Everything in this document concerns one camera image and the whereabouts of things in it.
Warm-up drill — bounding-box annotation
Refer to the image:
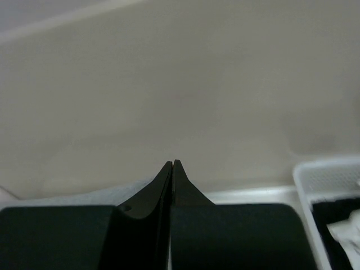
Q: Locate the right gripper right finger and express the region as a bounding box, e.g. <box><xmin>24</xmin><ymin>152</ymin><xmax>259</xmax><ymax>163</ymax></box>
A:
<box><xmin>170</xmin><ymin>160</ymin><xmax>317</xmax><ymax>269</ymax></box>

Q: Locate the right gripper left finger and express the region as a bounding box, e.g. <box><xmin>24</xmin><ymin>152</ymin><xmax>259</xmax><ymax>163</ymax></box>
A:
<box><xmin>1</xmin><ymin>162</ymin><xmax>172</xmax><ymax>269</ymax></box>

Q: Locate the grey tank top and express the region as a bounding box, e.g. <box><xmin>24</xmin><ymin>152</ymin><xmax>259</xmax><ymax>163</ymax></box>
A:
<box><xmin>13</xmin><ymin>178</ymin><xmax>154</xmax><ymax>207</ymax></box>

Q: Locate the black tank top in basket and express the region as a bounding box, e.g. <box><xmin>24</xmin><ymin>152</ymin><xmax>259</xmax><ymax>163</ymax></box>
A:
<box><xmin>312</xmin><ymin>198</ymin><xmax>359</xmax><ymax>269</ymax></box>

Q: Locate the white tank top in basket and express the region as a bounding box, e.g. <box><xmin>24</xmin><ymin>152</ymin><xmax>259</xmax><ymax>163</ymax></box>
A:
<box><xmin>327</xmin><ymin>209</ymin><xmax>359</xmax><ymax>269</ymax></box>

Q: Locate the white plastic laundry basket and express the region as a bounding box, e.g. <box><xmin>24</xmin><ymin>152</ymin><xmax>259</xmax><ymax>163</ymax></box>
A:
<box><xmin>292</xmin><ymin>155</ymin><xmax>359</xmax><ymax>269</ymax></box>

